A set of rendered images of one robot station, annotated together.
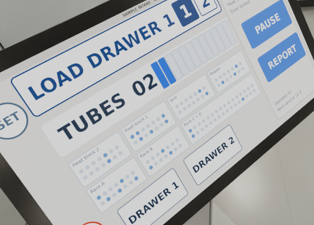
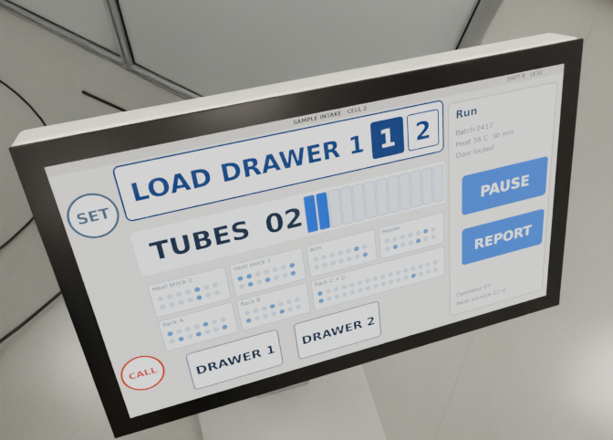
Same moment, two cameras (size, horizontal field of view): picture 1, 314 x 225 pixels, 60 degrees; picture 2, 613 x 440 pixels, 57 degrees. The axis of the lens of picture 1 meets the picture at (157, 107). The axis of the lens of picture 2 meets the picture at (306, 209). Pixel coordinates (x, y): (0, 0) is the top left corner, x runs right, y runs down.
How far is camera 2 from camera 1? 23 cm
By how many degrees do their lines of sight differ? 16
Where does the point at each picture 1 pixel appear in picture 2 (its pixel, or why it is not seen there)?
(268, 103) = (448, 291)
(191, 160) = (305, 328)
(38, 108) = (135, 211)
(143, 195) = (224, 348)
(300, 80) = (512, 276)
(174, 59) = (341, 198)
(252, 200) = not seen: hidden behind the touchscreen
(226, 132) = (368, 309)
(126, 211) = (197, 358)
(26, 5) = not seen: outside the picture
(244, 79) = (428, 250)
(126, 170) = (215, 314)
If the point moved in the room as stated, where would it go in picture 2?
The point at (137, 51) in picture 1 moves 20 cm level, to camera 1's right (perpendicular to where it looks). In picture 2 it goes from (293, 174) to (511, 223)
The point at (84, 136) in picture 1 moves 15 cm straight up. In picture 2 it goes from (180, 260) to (154, 180)
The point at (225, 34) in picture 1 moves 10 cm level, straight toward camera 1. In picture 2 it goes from (431, 185) to (384, 266)
